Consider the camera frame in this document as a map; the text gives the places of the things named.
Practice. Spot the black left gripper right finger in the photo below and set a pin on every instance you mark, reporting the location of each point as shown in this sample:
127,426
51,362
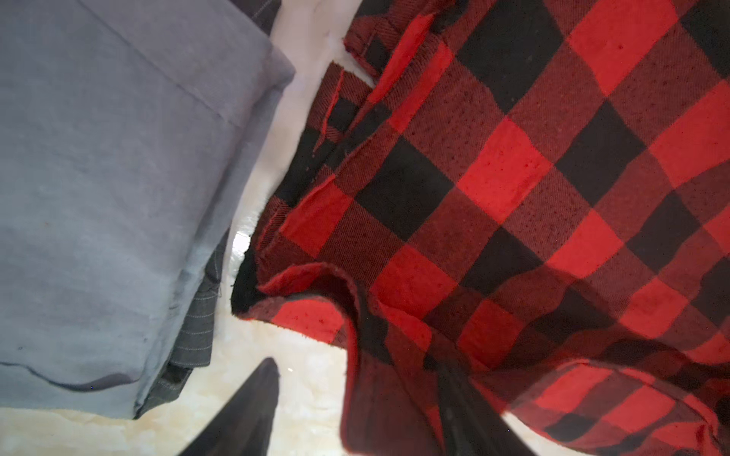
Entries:
470,425

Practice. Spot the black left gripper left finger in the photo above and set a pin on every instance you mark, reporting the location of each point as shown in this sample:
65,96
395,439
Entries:
243,427

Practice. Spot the red black plaid shirt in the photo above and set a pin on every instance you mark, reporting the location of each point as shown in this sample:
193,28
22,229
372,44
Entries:
534,192

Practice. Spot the folded grey shirt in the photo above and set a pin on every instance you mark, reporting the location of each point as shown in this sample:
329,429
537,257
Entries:
118,120

